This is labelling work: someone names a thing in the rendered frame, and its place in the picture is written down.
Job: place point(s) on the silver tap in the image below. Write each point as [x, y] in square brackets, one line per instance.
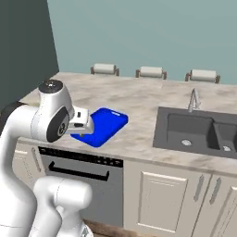
[192, 100]

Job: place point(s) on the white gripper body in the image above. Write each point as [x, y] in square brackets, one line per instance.
[83, 129]

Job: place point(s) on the grey dishwasher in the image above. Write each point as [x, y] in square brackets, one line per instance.
[102, 197]

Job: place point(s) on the white cushioned stool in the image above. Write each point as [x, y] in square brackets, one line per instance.
[203, 75]
[104, 68]
[151, 72]

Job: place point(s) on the beige cupboard door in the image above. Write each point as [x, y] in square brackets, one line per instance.
[225, 213]
[24, 166]
[160, 200]

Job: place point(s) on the blue tray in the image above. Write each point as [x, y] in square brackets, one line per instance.
[106, 126]

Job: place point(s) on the dark grey double sink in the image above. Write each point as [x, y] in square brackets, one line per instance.
[185, 129]

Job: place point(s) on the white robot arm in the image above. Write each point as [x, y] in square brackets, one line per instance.
[21, 132]

